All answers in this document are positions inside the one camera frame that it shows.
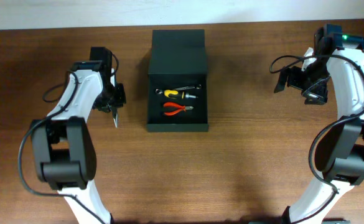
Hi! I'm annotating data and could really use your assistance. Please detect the yellow black stubby screwdriver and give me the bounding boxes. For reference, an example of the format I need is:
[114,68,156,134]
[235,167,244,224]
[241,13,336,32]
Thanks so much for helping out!
[164,90,197,100]

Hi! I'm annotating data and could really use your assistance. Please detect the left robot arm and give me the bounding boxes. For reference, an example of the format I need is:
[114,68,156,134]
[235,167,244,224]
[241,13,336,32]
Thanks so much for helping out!
[25,47,126,223]

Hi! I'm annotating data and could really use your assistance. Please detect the chrome blue ratchet wrench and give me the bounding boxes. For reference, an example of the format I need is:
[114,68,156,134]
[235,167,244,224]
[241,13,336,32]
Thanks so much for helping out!
[155,85,202,95]

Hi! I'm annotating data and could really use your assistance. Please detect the black cable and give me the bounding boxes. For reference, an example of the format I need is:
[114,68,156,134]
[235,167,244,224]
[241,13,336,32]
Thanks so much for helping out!
[269,54,364,224]
[17,52,120,224]

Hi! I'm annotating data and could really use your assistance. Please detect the orange black long-nose pliers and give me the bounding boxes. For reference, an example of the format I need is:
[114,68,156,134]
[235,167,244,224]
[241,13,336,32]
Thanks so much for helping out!
[111,107,119,128]

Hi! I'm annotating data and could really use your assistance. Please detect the red small cutting pliers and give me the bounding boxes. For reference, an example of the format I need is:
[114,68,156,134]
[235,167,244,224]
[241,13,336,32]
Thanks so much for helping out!
[163,102,193,116]

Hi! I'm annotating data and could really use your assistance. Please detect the black gift box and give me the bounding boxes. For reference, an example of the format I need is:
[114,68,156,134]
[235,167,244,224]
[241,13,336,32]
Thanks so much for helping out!
[147,29,209,132]

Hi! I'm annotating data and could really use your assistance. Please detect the left black cable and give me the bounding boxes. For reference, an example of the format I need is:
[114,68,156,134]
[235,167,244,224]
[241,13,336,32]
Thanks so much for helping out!
[17,52,120,224]

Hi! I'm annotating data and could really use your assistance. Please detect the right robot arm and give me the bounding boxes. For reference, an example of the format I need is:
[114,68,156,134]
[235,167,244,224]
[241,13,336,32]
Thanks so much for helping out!
[274,24,364,223]

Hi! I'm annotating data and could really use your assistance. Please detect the right black cable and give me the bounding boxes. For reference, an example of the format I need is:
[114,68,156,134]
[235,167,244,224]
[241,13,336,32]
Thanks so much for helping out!
[269,54,364,224]

